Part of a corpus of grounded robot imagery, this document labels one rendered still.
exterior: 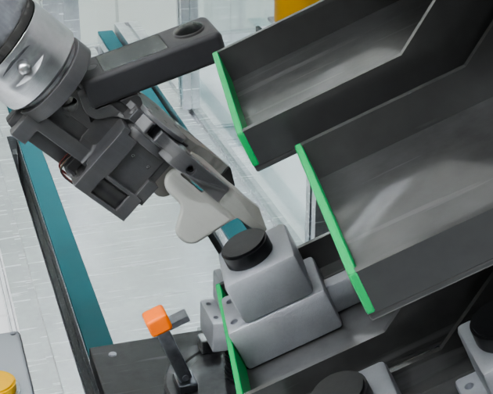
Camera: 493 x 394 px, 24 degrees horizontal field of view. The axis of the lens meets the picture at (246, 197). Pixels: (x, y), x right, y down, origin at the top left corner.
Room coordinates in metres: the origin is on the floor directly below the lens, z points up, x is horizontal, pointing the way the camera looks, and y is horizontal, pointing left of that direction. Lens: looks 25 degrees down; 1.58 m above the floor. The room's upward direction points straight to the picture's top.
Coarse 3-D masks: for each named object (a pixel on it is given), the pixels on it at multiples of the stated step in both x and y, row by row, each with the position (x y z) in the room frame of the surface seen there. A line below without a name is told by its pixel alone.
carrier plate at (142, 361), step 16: (176, 336) 0.97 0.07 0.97; (192, 336) 0.97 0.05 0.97; (96, 352) 0.94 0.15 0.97; (112, 352) 0.94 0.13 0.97; (128, 352) 0.94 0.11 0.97; (144, 352) 0.94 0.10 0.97; (160, 352) 0.94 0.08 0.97; (96, 368) 0.91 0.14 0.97; (112, 368) 0.91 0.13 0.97; (128, 368) 0.91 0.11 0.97; (144, 368) 0.91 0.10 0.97; (160, 368) 0.91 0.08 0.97; (112, 384) 0.89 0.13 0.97; (128, 384) 0.89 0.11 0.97; (144, 384) 0.89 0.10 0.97; (160, 384) 0.89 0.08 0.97
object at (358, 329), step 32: (320, 256) 0.66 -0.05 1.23; (224, 288) 0.65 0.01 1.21; (448, 288) 0.54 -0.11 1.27; (224, 320) 0.61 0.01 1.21; (352, 320) 0.59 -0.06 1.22; (384, 320) 0.58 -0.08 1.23; (416, 320) 0.54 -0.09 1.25; (448, 320) 0.54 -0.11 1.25; (288, 352) 0.58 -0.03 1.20; (320, 352) 0.57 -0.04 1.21; (352, 352) 0.53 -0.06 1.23; (384, 352) 0.54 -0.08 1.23; (416, 352) 0.54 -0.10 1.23; (256, 384) 0.56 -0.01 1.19; (288, 384) 0.53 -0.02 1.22
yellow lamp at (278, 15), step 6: (276, 0) 1.07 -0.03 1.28; (282, 0) 1.07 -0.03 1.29; (288, 0) 1.06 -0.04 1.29; (294, 0) 1.06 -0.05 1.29; (300, 0) 1.06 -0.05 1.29; (306, 0) 1.06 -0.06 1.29; (312, 0) 1.06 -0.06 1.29; (318, 0) 1.07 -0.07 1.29; (276, 6) 1.07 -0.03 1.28; (282, 6) 1.07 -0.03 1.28; (288, 6) 1.06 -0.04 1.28; (294, 6) 1.06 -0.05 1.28; (300, 6) 1.06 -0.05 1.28; (306, 6) 1.06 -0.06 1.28; (276, 12) 1.07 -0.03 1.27; (282, 12) 1.07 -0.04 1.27; (288, 12) 1.06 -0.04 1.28; (294, 12) 1.06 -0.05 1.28; (276, 18) 1.07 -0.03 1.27; (282, 18) 1.07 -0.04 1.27
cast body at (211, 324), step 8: (216, 272) 0.88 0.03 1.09; (216, 280) 0.87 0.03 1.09; (216, 296) 0.87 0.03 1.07; (200, 304) 0.88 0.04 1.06; (208, 304) 0.87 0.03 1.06; (216, 304) 0.87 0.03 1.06; (200, 312) 0.88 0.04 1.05; (208, 312) 0.86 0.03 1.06; (216, 312) 0.86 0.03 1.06; (200, 320) 0.88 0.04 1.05; (208, 320) 0.85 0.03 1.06; (216, 320) 0.84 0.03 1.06; (208, 328) 0.85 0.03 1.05; (216, 328) 0.84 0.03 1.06; (208, 336) 0.85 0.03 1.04; (216, 336) 0.84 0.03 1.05; (224, 336) 0.84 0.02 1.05; (216, 344) 0.84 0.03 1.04; (224, 344) 0.84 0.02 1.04
